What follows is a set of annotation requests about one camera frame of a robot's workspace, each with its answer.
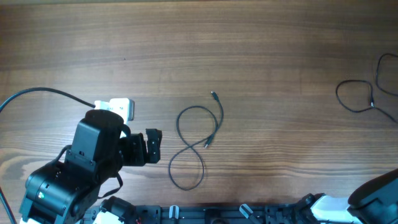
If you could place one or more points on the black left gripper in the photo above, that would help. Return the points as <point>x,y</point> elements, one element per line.
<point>138,155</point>

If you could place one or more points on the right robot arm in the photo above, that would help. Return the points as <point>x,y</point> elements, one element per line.
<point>373,202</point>

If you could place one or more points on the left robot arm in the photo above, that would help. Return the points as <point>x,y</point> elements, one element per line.
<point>61,191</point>

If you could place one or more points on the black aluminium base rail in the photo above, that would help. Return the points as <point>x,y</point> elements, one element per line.
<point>120,211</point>

